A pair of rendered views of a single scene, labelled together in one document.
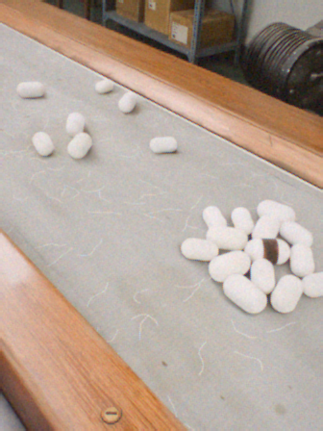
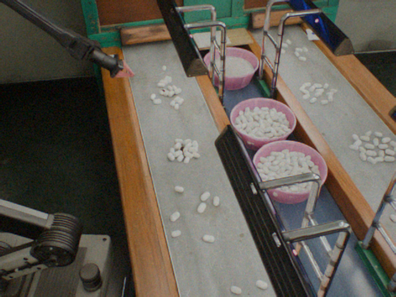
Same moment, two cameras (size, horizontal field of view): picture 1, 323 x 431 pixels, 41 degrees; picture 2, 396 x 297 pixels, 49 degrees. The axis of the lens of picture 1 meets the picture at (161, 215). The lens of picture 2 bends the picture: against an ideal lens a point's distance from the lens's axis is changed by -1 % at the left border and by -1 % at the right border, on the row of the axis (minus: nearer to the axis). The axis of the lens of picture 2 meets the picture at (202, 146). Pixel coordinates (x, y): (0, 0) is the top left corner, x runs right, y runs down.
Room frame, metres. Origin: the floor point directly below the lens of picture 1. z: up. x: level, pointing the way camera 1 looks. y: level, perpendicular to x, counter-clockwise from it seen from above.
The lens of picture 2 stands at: (1.26, 0.59, 1.88)
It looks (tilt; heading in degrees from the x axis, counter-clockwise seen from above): 43 degrees down; 211
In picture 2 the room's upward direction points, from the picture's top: straight up
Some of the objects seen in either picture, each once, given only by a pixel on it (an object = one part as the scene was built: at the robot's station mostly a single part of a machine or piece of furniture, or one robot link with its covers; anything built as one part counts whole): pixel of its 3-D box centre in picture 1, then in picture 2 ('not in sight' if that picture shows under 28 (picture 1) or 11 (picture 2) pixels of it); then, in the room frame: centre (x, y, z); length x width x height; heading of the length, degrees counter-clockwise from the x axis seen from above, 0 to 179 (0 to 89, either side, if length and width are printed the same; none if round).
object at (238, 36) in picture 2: not in sight; (218, 39); (-0.50, -0.37, 0.77); 0.33 x 0.15 x 0.01; 135
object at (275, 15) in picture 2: not in sight; (277, 17); (-0.78, -0.17, 0.83); 0.30 x 0.06 x 0.07; 135
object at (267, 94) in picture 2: not in sight; (287, 51); (-0.37, 0.05, 0.90); 0.20 x 0.19 x 0.45; 45
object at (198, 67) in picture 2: not in sight; (179, 25); (-0.03, -0.29, 1.08); 0.62 x 0.08 x 0.07; 45
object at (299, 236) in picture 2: not in sight; (288, 255); (0.60, 0.46, 0.90); 0.20 x 0.19 x 0.45; 45
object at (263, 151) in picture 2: not in sight; (288, 174); (0.16, 0.29, 0.72); 0.27 x 0.27 x 0.10
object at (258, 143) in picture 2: not in sight; (262, 126); (-0.04, 0.10, 0.72); 0.27 x 0.27 x 0.10
